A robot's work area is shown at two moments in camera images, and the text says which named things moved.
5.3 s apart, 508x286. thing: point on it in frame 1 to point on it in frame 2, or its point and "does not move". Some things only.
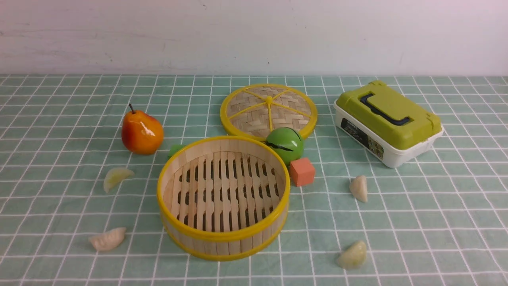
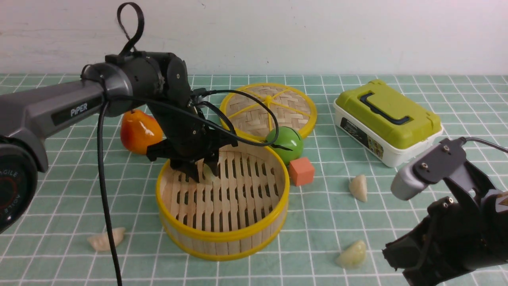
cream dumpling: x=108 y=241 does not move
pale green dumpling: x=354 y=257 does not move
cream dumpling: x=358 y=187 does not move
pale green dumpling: x=114 y=176 to x=208 y=175
